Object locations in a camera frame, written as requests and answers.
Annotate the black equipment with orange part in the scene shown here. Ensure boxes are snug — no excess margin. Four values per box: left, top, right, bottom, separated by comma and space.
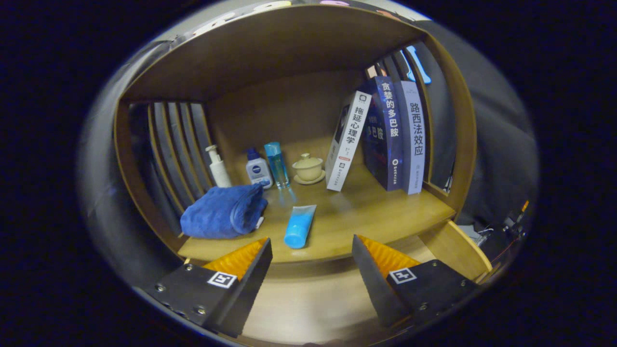
458, 200, 531, 261

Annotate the clear blue bottle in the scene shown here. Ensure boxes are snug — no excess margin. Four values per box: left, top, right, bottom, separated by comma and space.
264, 142, 291, 189

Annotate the wooden drawer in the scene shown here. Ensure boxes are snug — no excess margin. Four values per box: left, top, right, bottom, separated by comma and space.
239, 219, 493, 347

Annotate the pale grey book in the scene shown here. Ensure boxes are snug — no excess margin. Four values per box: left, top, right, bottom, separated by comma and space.
394, 80, 427, 195

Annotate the white bottle with blue cap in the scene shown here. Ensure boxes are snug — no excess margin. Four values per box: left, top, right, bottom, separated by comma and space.
245, 147, 274, 190

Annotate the blue rolled towel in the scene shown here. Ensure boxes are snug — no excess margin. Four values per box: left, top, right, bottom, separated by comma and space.
180, 183, 268, 240

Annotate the white book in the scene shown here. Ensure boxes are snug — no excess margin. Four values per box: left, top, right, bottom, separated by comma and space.
325, 90, 373, 192

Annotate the beige lidded teacup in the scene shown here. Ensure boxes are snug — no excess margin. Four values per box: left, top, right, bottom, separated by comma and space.
292, 153, 326, 186

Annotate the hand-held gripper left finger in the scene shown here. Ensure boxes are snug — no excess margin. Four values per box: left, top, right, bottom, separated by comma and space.
133, 238, 273, 339

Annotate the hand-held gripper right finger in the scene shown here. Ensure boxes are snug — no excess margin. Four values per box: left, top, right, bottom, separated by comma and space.
351, 235, 478, 328

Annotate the blue tube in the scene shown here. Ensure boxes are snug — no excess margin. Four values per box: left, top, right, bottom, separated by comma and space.
283, 204, 318, 250

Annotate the wooden cabinet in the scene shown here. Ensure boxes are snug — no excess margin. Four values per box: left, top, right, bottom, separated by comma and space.
113, 4, 478, 263

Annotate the dark blue book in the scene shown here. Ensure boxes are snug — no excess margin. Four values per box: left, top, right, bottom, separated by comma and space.
362, 76, 404, 192

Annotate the wooden countertop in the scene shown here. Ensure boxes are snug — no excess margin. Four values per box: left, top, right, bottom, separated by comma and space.
177, 161, 456, 265

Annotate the white pump bottle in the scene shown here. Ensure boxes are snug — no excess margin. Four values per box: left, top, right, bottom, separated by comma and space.
205, 145, 233, 188

